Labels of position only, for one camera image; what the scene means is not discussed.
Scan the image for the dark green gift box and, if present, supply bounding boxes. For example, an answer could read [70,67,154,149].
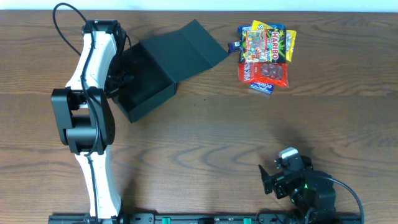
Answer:
[113,20,228,123]

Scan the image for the red Hacks candy bag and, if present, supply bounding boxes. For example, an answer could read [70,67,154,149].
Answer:
[238,62,289,87]

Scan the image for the black Haribo candy bag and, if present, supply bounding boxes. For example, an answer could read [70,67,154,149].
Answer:
[238,27,287,64]

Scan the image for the yellow candy bag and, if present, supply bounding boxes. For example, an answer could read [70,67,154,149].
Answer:
[251,20,297,63]

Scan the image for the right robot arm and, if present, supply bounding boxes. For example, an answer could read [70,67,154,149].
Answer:
[259,154,336,223]

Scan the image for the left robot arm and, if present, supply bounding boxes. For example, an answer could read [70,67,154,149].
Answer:
[51,20,134,223]

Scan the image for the blue Oreo snack pack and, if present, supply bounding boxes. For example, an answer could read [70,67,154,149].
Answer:
[237,24,285,34]

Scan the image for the blue Eclipse mint box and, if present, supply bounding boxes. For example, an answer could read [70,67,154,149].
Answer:
[249,82,274,95]

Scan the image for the dark blue candy bar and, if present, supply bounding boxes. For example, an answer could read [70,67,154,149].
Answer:
[228,41,241,54]

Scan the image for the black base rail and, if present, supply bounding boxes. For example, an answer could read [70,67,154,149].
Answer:
[47,213,362,224]

